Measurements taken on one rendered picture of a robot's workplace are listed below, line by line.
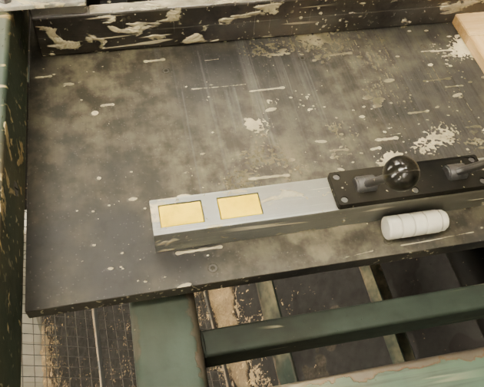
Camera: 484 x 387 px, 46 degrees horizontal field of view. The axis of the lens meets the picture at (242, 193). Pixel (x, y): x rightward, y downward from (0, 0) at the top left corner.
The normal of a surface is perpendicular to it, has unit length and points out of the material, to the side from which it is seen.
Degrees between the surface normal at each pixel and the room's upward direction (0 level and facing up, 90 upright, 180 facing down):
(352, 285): 0
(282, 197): 56
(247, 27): 90
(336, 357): 0
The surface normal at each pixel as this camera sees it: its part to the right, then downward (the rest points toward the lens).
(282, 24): 0.20, 0.81
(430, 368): 0.06, -0.57
